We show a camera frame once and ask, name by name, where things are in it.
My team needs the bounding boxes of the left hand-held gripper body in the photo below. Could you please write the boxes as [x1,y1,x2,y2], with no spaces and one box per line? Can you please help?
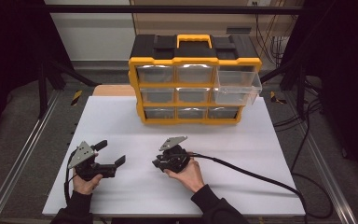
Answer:
[67,140,117,182]

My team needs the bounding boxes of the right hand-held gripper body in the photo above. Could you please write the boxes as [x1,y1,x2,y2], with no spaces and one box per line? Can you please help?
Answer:
[157,135,191,174]

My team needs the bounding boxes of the clear plastic organizer drawer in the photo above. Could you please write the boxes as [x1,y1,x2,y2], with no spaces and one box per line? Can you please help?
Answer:
[213,69,264,106]

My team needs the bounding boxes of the person's left hand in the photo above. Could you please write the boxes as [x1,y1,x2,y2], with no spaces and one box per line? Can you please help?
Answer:
[72,174,103,196]

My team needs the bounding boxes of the person's right hand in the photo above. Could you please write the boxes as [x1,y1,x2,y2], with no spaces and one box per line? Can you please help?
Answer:
[163,152,206,194]

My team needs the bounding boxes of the wooden board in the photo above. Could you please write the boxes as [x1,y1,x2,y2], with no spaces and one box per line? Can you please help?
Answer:
[92,84,137,97]

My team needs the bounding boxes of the black metal stand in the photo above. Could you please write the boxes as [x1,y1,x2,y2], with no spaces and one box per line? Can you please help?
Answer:
[258,59,309,119]
[36,57,103,119]

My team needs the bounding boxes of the grid of clear drawers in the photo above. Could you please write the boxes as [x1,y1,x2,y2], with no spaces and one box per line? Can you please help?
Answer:
[135,63,241,120]

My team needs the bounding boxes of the yellow black organizer cabinet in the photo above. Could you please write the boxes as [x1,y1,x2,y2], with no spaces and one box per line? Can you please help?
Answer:
[128,33,263,126]

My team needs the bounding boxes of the black curtain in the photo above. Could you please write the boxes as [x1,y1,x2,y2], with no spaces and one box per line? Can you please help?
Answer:
[0,0,54,152]
[287,0,358,189]

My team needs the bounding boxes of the black horizontal metal bar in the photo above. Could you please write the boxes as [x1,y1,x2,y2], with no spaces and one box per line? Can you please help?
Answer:
[43,4,304,15]

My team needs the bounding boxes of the left hand-held gripper black cable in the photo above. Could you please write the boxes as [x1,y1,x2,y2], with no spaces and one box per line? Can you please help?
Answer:
[62,148,78,206]

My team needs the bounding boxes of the hand-held gripper black cable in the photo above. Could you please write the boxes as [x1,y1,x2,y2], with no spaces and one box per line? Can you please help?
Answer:
[187,151,335,224]
[62,148,78,206]

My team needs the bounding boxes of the aluminium frame rail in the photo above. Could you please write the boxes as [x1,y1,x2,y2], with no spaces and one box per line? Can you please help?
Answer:
[282,92,358,224]
[0,90,62,224]

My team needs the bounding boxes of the right hand-held gripper black cable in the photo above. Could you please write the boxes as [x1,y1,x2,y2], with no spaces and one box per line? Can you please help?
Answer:
[187,151,335,224]

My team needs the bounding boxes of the black floor cables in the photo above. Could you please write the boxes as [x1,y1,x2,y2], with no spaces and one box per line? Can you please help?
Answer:
[272,76,325,133]

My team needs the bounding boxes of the dark wall vent plate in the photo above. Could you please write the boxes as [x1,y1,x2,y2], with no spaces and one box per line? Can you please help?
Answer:
[226,26,253,35]

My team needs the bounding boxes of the bundle of hanging wall cables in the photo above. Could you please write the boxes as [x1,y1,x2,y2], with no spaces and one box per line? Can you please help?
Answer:
[254,12,295,67]

